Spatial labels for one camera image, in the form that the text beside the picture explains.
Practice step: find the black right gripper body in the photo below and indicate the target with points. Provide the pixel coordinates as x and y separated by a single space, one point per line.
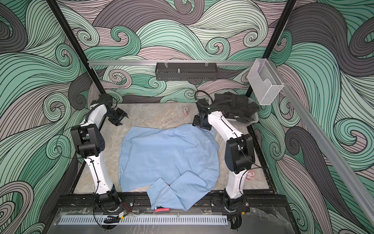
198 120

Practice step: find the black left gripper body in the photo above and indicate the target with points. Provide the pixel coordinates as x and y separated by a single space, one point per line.
115 116

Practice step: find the light blue long sleeve shirt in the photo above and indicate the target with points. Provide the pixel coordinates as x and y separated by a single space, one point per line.
178 165

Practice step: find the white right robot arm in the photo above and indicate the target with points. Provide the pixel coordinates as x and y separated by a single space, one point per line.
216 113

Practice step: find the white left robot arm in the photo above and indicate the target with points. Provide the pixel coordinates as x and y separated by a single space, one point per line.
90 145

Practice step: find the white plastic laundry basket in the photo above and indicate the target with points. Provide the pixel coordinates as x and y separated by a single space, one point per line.
242 115

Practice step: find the dark grey folded shirt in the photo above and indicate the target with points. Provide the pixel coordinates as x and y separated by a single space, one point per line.
238 103

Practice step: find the pink white sticker toy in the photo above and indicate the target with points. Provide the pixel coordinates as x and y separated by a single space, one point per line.
250 175

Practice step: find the pink flat stick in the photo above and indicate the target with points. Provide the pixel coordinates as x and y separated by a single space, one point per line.
161 210

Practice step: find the black corner frame post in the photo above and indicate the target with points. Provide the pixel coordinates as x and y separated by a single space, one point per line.
89 76

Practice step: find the aluminium back rail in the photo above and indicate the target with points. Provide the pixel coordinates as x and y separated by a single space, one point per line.
133 62

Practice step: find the aluminium rail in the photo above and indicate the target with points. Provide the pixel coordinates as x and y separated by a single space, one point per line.
133 62
301 105

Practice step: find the black perforated wall tray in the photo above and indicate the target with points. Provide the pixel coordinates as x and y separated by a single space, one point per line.
186 72

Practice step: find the clear plastic wall bin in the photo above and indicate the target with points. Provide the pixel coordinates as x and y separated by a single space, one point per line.
265 81

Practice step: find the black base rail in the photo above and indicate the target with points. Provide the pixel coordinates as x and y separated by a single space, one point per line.
212 202

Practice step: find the white slotted cable duct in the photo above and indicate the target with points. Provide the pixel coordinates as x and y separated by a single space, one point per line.
148 220

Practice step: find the black right corner post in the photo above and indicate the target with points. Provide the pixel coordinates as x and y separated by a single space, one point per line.
277 15

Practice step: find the aluminium right rail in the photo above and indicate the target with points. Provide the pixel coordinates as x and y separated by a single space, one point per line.
301 105

